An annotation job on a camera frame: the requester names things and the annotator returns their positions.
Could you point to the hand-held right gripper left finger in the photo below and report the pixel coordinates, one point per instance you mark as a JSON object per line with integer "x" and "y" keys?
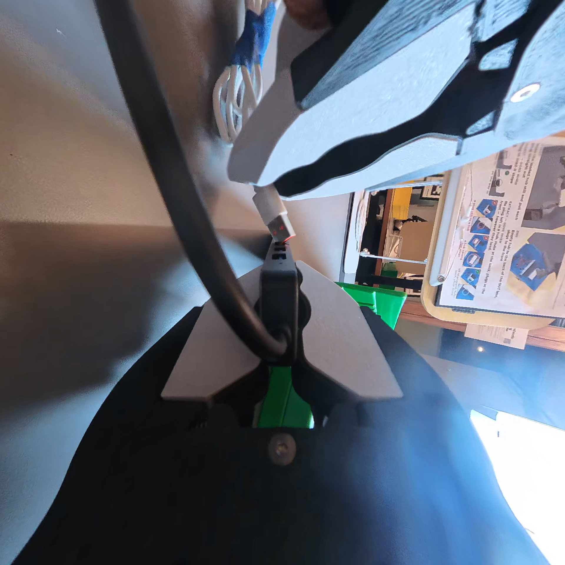
{"x": 198, "y": 370}

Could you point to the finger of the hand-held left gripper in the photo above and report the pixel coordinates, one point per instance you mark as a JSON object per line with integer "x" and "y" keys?
{"x": 397, "y": 165}
{"x": 375, "y": 88}

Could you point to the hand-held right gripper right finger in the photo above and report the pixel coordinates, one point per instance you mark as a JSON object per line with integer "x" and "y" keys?
{"x": 344, "y": 348}

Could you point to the person's left hand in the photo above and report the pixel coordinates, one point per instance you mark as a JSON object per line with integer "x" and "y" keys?
{"x": 307, "y": 13}

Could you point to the yellow box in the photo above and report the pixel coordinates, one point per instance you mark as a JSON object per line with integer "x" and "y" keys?
{"x": 401, "y": 203}

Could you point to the green plastic bin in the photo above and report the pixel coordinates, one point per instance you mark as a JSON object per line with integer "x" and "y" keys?
{"x": 379, "y": 304}

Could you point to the metal holder bar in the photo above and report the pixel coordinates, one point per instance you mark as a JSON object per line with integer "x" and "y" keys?
{"x": 446, "y": 225}

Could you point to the cardboard box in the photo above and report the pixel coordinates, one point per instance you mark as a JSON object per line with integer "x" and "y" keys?
{"x": 417, "y": 240}

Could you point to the wooden ledge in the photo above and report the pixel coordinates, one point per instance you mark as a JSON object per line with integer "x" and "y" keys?
{"x": 415, "y": 311}

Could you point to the blue tape wrap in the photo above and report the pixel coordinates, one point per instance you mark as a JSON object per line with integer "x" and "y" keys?
{"x": 254, "y": 35}

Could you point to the small beige labelled card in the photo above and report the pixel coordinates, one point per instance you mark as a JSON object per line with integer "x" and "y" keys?
{"x": 494, "y": 336}

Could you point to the light wooden board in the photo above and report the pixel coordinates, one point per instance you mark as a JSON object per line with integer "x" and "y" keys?
{"x": 507, "y": 322}

